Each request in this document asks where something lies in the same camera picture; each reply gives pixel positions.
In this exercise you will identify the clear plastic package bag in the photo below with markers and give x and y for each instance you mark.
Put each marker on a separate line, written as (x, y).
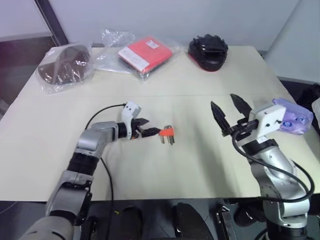
(107, 60)

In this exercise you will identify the black metal bracket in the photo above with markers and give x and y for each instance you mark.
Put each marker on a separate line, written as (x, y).
(223, 222)
(91, 227)

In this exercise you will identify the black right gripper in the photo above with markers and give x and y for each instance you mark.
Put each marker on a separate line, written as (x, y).
(240, 127)

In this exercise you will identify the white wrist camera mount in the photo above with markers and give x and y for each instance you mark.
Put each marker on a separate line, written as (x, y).
(270, 117)
(130, 108)

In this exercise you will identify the red flat package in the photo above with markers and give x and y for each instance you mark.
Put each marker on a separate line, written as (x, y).
(150, 51)

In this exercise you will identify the clear plastic cap bag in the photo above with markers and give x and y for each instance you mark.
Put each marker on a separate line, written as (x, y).
(50, 87)

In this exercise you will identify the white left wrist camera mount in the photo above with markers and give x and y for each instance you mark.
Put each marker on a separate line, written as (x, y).
(130, 108)

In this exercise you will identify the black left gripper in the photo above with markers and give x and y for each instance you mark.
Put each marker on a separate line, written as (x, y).
(137, 130)

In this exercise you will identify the brown cap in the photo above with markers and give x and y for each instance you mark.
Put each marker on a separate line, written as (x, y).
(65, 62)

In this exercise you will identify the dark vertical post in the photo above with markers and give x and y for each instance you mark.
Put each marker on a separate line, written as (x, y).
(53, 22)

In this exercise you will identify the red rectangular block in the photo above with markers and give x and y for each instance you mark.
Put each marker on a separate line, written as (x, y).
(167, 132)

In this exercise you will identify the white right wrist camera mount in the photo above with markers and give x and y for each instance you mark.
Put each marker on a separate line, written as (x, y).
(270, 117)

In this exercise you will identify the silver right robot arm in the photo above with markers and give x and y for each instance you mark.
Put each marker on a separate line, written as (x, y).
(272, 160)

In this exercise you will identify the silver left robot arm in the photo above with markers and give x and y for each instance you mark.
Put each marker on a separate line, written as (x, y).
(100, 132)

